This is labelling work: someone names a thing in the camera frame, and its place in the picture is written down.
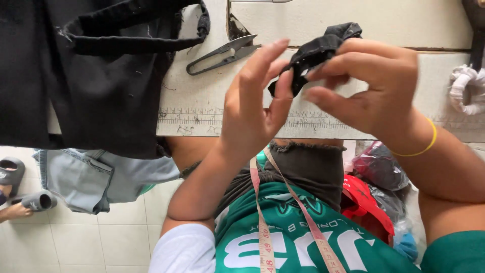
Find person's right hand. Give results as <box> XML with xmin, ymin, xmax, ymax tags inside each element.
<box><xmin>303</xmin><ymin>37</ymin><xmax>429</xmax><ymax>153</ymax></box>

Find person's left hand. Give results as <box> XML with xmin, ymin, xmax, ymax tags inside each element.
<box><xmin>220</xmin><ymin>38</ymin><xmax>295</xmax><ymax>151</ymax></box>

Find small black fabric piece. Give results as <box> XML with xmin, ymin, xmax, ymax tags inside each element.
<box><xmin>268</xmin><ymin>22</ymin><xmax>363</xmax><ymax>98</ymax></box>

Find worn ruler strip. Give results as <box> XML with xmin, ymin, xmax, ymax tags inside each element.
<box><xmin>157</xmin><ymin>107</ymin><xmax>485</xmax><ymax>132</ymax></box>

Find metal thread snips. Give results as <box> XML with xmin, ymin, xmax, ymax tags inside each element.
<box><xmin>186</xmin><ymin>34</ymin><xmax>262</xmax><ymax>76</ymax></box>

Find yellow rubber band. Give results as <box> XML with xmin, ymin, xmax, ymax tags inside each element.
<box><xmin>390</xmin><ymin>117</ymin><xmax>438</xmax><ymax>158</ymax></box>

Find clear bag of dark clothes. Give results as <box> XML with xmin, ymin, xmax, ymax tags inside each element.
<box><xmin>352</xmin><ymin>141</ymin><xmax>413</xmax><ymax>191</ymax></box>

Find dark grey frayed shorts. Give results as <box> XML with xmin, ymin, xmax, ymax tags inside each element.
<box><xmin>180</xmin><ymin>139</ymin><xmax>348</xmax><ymax>219</ymax></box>

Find black machine part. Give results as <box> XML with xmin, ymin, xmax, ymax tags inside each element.
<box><xmin>461</xmin><ymin>0</ymin><xmax>485</xmax><ymax>73</ymax></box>

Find red plastic bag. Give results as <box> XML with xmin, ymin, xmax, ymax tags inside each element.
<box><xmin>340</xmin><ymin>174</ymin><xmax>396</xmax><ymax>246</ymax></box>

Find pink measuring tape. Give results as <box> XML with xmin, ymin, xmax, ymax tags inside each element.
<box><xmin>249</xmin><ymin>146</ymin><xmax>348</xmax><ymax>273</ymax></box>

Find green printed shirt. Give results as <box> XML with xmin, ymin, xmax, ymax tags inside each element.
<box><xmin>214</xmin><ymin>150</ymin><xmax>485</xmax><ymax>273</ymax></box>

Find large black garment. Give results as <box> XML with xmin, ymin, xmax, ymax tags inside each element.
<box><xmin>0</xmin><ymin>0</ymin><xmax>211</xmax><ymax>160</ymax></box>

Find white sleeve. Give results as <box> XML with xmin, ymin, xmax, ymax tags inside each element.
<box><xmin>148</xmin><ymin>223</ymin><xmax>217</xmax><ymax>273</ymax></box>

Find blue plastic bag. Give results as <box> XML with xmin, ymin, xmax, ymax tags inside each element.
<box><xmin>393</xmin><ymin>231</ymin><xmax>418</xmax><ymax>263</ymax></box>

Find light blue denim garment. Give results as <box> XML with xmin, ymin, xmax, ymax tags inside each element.
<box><xmin>32</xmin><ymin>148</ymin><xmax>181</xmax><ymax>215</ymax></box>

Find grey slide sandal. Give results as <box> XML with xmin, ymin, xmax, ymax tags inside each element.
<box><xmin>0</xmin><ymin>156</ymin><xmax>26</xmax><ymax>198</ymax></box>
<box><xmin>20</xmin><ymin>190</ymin><xmax>58</xmax><ymax>212</ymax></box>

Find white cloth-wrapped handle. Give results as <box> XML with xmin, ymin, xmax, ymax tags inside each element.
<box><xmin>449</xmin><ymin>64</ymin><xmax>485</xmax><ymax>116</ymax></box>

